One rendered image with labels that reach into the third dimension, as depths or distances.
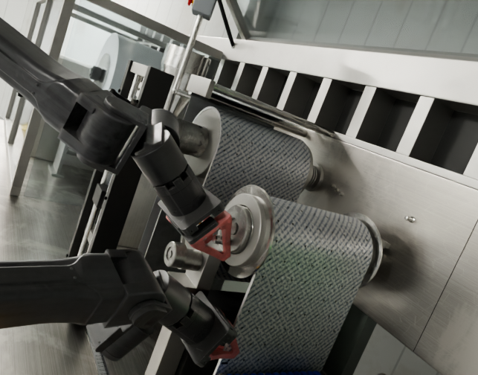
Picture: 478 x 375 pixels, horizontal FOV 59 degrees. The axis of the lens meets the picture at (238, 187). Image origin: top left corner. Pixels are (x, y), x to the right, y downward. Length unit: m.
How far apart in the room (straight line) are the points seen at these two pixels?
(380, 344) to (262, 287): 2.16
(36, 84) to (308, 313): 0.53
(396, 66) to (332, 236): 0.44
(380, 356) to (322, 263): 2.11
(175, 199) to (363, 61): 0.65
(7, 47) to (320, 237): 0.50
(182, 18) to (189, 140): 3.57
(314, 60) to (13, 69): 0.82
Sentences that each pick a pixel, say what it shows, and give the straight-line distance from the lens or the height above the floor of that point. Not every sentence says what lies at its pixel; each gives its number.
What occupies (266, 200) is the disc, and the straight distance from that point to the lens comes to 0.64.
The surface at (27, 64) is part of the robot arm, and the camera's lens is 0.57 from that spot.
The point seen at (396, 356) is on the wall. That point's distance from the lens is 2.77.
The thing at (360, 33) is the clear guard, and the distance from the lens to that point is 1.12.
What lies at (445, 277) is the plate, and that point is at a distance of 0.82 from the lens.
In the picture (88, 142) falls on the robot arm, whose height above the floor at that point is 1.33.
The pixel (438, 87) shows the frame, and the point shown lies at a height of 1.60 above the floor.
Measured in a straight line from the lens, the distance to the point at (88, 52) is 1.52.
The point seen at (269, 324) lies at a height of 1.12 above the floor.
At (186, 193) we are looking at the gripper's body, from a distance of 0.56.
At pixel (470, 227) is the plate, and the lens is 0.81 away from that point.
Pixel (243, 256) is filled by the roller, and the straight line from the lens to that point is 0.65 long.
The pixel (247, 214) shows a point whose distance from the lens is 0.64.
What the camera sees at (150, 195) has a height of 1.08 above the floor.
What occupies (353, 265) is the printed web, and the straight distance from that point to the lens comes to 0.77.
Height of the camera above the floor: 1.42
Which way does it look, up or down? 10 degrees down
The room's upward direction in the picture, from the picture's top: 21 degrees clockwise
